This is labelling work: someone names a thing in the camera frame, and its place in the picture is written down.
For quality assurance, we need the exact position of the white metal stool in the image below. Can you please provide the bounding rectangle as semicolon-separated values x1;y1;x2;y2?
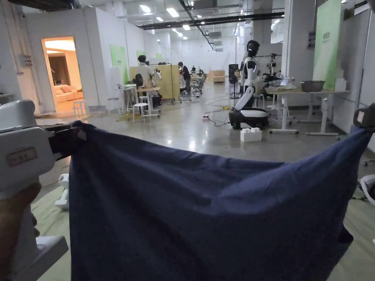
73;100;89;119

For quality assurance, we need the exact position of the white plastic stand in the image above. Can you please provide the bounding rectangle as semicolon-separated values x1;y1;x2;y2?
54;173;71;212

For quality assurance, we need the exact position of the white round device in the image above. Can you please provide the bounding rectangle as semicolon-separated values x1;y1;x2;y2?
358;174;375;206

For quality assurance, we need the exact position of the white and black humanoid robot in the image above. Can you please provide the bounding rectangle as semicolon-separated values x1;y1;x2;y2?
228;39;270;130

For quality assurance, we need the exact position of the low wooden crate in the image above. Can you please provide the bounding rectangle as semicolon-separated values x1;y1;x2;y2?
209;70;226;84

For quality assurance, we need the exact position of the white round stool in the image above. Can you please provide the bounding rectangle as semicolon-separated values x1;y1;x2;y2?
107;98;120;115
133;102;149;123

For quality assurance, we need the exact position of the dark blue shirt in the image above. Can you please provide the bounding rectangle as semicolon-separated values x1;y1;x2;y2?
68;120;375;281

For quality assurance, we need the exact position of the cream sofa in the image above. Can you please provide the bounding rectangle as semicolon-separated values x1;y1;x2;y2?
54;85;84;104

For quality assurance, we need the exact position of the wooden table with grey basin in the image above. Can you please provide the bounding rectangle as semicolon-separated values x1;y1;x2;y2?
268;79;351;136

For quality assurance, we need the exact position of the wooden cabinet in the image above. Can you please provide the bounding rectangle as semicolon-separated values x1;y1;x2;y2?
130;64;181;101

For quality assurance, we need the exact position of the person's left hand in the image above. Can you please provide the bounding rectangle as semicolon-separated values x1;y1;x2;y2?
0;183;42;281

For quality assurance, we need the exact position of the white brick-shaped block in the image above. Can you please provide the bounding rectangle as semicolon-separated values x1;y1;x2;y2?
240;127;263;143

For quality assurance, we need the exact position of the white high table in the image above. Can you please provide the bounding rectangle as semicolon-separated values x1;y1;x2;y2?
116;84;161;119

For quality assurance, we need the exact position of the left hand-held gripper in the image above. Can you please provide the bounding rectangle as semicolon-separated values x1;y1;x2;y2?
0;99;88;281

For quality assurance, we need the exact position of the grey office chair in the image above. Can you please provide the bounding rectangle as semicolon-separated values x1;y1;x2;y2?
191;74;208;97

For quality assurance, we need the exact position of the black standing fan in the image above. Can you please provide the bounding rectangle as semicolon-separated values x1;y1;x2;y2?
228;63;242;100

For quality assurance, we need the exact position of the white power strip with cable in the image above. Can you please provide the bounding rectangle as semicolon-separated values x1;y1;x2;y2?
201;108;235;128

